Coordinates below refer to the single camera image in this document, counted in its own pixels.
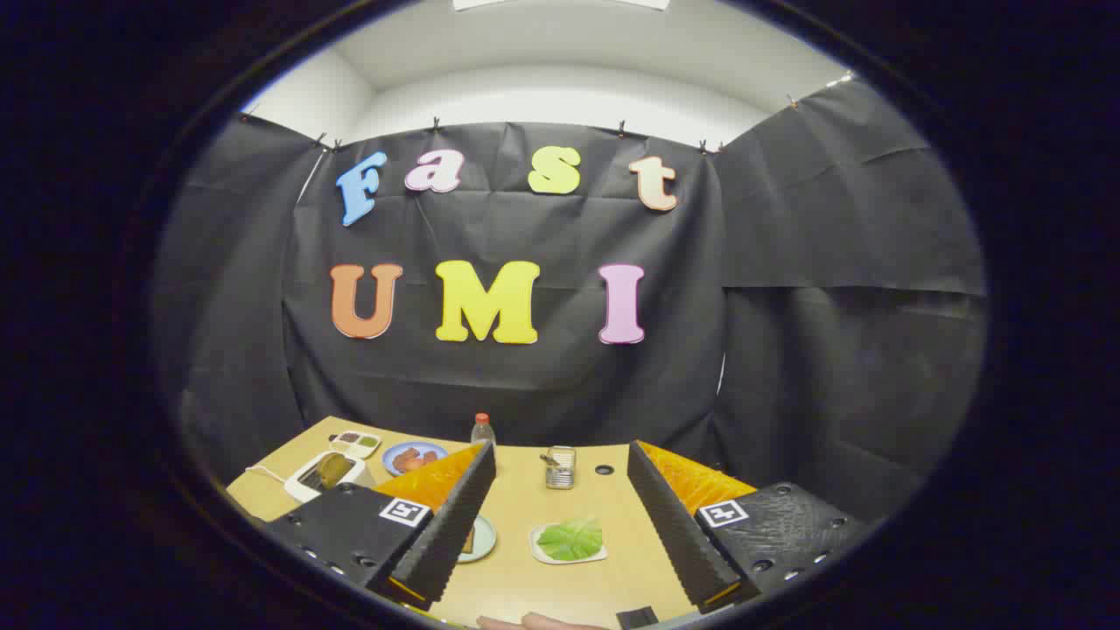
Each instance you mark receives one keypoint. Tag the ceiling light panel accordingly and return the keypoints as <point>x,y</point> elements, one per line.
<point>560,3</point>

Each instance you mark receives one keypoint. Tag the green lettuce leaf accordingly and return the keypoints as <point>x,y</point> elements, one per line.
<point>570,539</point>

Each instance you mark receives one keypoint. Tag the white toaster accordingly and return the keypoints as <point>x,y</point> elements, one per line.
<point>302,483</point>

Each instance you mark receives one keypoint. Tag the black backdrop cloth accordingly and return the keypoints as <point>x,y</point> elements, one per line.
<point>525,394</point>

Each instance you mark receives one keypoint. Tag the clear bottle with red cap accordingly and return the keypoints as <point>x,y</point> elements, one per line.
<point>483,434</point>

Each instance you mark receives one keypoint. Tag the bread slice on plate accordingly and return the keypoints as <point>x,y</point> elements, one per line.
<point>468,540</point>

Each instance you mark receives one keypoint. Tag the brown meat patty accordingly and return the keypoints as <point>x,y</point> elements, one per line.
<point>424,457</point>
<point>403,459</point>

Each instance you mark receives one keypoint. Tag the brown toast slice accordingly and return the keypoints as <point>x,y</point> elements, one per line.
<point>334,471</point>

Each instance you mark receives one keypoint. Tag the white divided seasoning tray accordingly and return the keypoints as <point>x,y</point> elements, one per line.
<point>354,443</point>

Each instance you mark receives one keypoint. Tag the pale green round plate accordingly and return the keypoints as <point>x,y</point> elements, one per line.
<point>486,540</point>

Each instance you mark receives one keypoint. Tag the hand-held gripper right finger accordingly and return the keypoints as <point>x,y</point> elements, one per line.
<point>674,525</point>

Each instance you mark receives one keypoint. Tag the white square plate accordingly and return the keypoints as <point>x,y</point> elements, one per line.
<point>535,547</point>

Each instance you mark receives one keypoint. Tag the blue round plate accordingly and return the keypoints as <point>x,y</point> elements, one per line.
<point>430,448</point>

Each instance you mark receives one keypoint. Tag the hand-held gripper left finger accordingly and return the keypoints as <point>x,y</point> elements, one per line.
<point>455,516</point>

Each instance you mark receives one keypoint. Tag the small black block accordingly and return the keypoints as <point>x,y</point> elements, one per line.
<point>637,618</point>

